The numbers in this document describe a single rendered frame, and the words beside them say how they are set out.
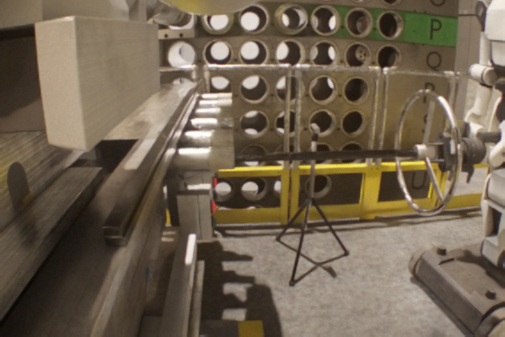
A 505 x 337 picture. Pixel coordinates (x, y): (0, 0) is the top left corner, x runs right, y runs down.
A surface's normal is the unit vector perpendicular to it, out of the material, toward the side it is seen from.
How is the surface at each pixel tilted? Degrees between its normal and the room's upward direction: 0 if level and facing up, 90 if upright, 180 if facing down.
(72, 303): 0
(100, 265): 0
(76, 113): 90
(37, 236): 0
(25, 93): 90
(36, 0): 90
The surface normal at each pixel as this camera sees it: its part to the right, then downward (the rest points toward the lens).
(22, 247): 0.00, -0.95
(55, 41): -0.39, 0.29
